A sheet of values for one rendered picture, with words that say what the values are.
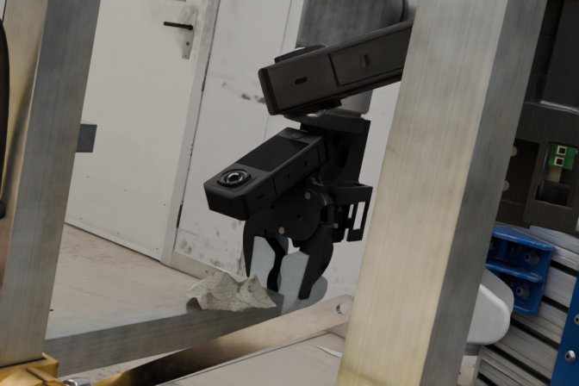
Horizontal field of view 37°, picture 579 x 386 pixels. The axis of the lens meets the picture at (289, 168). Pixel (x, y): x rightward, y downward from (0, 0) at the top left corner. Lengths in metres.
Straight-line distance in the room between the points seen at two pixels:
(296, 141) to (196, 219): 3.13
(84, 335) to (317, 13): 0.33
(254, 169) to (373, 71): 0.31
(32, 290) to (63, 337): 0.09
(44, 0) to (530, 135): 0.25
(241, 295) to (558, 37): 0.39
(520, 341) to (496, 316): 0.72
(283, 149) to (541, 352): 0.50
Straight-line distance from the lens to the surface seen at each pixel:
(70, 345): 0.61
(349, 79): 0.42
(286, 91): 0.43
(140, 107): 4.09
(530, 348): 1.12
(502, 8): 0.31
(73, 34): 0.49
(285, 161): 0.71
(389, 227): 0.33
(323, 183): 0.76
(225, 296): 0.72
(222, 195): 0.69
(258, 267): 0.79
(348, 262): 3.43
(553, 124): 0.39
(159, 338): 0.66
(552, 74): 0.41
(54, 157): 0.49
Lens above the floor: 1.08
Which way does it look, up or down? 8 degrees down
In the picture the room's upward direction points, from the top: 11 degrees clockwise
